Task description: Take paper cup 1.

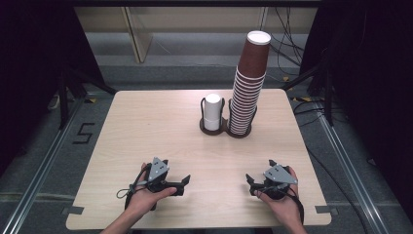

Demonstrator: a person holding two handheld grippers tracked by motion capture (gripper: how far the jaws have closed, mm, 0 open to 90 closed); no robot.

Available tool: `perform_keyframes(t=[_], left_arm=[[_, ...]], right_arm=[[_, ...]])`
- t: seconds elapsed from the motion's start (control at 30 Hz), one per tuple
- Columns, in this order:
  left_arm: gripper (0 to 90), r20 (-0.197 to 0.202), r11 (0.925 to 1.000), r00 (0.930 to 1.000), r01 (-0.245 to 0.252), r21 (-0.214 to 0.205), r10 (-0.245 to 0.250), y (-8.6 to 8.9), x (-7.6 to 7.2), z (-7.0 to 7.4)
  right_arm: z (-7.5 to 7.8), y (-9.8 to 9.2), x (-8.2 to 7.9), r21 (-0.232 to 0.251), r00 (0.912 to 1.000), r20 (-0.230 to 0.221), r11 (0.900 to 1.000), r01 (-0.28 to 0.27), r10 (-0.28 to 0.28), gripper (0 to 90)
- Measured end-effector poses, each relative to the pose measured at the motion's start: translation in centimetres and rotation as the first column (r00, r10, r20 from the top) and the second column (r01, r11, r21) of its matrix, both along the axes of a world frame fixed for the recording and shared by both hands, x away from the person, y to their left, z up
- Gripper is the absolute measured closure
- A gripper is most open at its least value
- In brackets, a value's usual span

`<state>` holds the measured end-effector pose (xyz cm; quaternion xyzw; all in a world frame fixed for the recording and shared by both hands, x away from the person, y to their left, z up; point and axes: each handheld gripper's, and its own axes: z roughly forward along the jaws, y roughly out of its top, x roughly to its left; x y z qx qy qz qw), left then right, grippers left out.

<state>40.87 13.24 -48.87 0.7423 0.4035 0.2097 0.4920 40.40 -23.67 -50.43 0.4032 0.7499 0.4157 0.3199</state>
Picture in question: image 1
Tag person's right hand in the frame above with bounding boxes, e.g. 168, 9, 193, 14
254, 166, 305, 222

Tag black floor cable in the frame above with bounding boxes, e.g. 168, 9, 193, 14
292, 99, 373, 234

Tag black curtain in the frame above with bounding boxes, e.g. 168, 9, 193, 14
0, 0, 105, 176
299, 0, 413, 225

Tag person's left hand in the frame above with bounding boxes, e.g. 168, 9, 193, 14
131, 163, 178, 214

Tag metal floor rail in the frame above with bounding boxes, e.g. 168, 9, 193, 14
0, 97, 86, 234
316, 100, 388, 234

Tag stack of white paper cups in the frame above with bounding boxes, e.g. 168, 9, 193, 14
204, 93, 223, 132

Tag beige furniture panel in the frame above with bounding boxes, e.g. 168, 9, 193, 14
121, 7, 154, 64

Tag dark brown double cup holder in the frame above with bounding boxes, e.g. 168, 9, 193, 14
199, 97, 258, 139

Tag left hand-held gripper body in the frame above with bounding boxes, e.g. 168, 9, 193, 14
146, 157, 178, 193

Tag grey tape piece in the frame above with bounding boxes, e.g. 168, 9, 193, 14
61, 205, 85, 216
315, 205, 339, 215

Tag black hanging cables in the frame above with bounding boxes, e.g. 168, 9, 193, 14
267, 7, 314, 77

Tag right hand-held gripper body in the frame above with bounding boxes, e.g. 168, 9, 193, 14
261, 164, 299, 201

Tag black metal stand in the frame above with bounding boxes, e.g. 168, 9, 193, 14
57, 64, 119, 131
281, 59, 336, 128

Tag stack of brown paper cups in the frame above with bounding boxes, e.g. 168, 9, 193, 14
227, 29, 272, 137

